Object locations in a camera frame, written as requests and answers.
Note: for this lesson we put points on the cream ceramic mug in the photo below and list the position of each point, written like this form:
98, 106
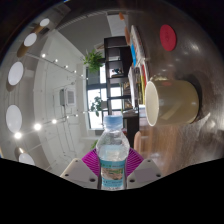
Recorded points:
176, 101

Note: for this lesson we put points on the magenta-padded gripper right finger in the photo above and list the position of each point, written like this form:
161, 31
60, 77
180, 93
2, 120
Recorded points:
145, 171

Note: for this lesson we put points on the leafy potted plant dark pot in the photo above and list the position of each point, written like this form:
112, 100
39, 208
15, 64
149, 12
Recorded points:
93, 60

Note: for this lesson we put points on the clear water bottle blue cap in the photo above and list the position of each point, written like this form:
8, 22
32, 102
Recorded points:
112, 150

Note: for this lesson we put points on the low black shelf unit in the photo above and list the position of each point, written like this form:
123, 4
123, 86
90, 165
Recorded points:
115, 50

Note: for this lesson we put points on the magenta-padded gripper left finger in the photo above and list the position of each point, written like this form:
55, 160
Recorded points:
78, 171

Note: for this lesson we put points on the white wall radiator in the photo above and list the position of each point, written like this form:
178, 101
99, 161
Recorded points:
116, 25

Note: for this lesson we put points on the ceiling air conditioner unit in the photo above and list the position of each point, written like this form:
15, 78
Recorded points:
68, 97

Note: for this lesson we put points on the flat round red coaster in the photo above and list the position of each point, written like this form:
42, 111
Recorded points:
168, 37

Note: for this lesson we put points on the ceiling lights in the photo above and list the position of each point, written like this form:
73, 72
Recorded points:
14, 118

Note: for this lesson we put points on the bushy potted plant dark pot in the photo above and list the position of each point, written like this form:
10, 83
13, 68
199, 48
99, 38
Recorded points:
94, 144

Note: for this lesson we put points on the potted plant white pot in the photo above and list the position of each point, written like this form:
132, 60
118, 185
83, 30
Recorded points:
96, 106

